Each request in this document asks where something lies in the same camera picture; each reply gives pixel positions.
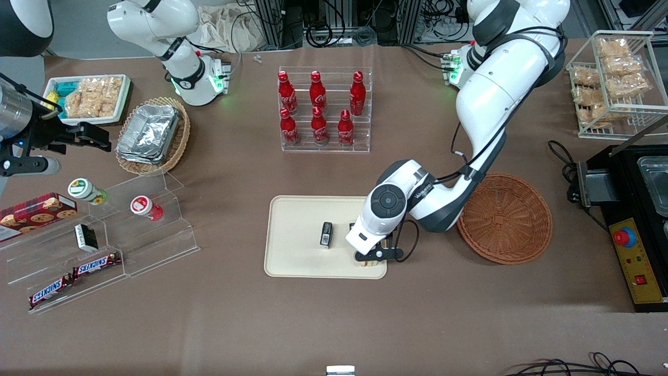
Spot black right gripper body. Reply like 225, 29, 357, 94
18, 112, 80, 157

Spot white snack tray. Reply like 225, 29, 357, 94
43, 74, 132, 126

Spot beige plastic tray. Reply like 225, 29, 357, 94
264, 195, 388, 280

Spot light wicker basket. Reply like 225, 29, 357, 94
114, 96, 192, 177

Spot brown wicker basket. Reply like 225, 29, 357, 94
456, 172, 553, 266

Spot clear rice cracker bag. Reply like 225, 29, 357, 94
64, 76, 124, 119

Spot green lid cup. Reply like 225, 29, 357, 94
67, 178, 108, 206

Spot teal snack packet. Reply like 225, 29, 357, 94
51, 80, 80, 99

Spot stacked foil containers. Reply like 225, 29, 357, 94
115, 103, 181, 167

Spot red cookie box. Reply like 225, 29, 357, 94
0, 192, 78, 242

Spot red lid cup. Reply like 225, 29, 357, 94
130, 195, 164, 222

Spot clear acrylic bottle rack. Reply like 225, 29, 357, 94
278, 66, 373, 154

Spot black and white box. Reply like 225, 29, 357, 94
74, 223, 99, 253

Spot red cola bottle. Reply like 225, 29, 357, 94
277, 70, 299, 116
279, 107, 301, 147
311, 106, 329, 146
349, 70, 367, 116
309, 70, 328, 115
337, 109, 355, 148

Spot clear acrylic stepped stand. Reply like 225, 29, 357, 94
0, 169, 201, 315

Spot snickers bar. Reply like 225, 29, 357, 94
71, 252, 123, 278
28, 275, 74, 309

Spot beige cloth bag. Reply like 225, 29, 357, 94
196, 4, 263, 54

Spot clear fried snack bag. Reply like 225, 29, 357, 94
603, 55, 651, 100
572, 66, 602, 88
597, 37, 633, 59
574, 86, 614, 128

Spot black table appliance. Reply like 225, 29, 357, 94
566, 144, 668, 314

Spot yellow control panel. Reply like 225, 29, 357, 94
609, 217, 666, 306

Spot steel pan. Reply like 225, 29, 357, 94
636, 156, 668, 218

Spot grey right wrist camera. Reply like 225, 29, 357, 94
0, 156, 62, 177

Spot coiled black background cable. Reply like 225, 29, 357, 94
305, 21, 335, 49

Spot black appliance cable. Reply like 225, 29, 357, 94
546, 139, 610, 233

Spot black table edge cables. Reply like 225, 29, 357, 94
502, 352, 668, 376

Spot white wire rack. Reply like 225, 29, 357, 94
566, 30, 668, 140

